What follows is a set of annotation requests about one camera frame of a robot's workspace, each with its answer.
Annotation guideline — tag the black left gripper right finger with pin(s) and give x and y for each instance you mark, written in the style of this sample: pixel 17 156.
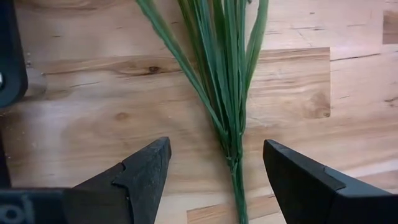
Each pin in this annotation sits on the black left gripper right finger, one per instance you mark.
pixel 311 199

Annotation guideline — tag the red artificial flower bunch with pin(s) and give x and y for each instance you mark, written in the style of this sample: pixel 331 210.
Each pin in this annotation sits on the red artificial flower bunch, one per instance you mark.
pixel 230 93

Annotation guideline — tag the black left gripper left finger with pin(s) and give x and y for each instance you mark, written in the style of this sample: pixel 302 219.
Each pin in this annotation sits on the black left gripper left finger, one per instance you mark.
pixel 136 186

